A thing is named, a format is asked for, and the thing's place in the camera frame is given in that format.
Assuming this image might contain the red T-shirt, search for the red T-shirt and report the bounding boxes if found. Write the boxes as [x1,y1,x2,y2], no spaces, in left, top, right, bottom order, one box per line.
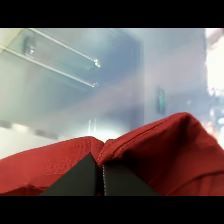
[0,112,224,197]

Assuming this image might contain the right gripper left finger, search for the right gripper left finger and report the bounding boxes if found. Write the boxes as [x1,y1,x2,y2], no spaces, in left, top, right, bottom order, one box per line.
[39,152,99,197]

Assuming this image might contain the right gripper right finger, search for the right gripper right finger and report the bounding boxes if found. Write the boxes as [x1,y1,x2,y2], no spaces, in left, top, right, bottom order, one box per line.
[101,163,160,197]

